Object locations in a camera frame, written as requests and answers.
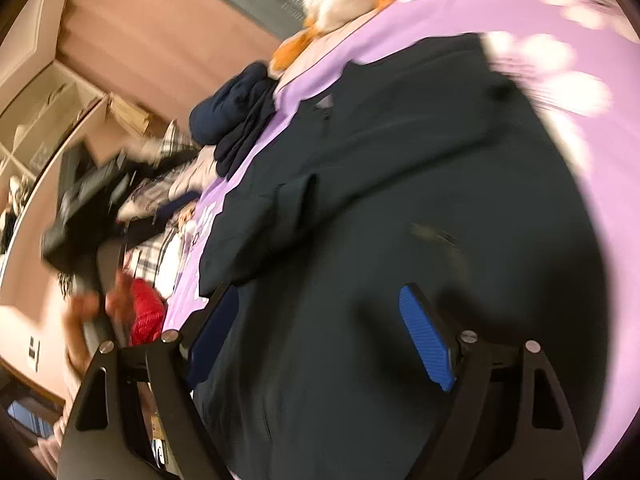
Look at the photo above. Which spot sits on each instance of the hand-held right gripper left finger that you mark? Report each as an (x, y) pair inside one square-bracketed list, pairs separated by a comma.
[(212, 340)]

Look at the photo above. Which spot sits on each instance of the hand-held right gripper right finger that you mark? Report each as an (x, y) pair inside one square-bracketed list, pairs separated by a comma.
[(427, 340)]

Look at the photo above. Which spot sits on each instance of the large dark green shirt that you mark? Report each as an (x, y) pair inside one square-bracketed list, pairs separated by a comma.
[(375, 185)]

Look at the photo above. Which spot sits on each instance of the person's left forearm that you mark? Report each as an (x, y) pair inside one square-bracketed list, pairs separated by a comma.
[(77, 350)]

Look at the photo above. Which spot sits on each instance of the person's left hand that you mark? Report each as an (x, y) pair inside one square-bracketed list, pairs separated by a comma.
[(117, 300)]

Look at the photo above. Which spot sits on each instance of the red quilted jacket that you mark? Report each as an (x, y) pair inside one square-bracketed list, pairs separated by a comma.
[(147, 310)]

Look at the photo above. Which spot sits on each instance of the plaid cloth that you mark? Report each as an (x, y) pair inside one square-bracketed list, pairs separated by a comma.
[(150, 255)]

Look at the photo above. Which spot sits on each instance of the beige shelf cabinet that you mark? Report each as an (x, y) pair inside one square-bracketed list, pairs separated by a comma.
[(45, 115)]

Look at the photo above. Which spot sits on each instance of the navy blue clothing pile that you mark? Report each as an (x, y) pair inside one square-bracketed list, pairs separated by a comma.
[(225, 115)]

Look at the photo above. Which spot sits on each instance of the purple floral bed sheet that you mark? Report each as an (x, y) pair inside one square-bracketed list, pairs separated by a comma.
[(480, 5)]

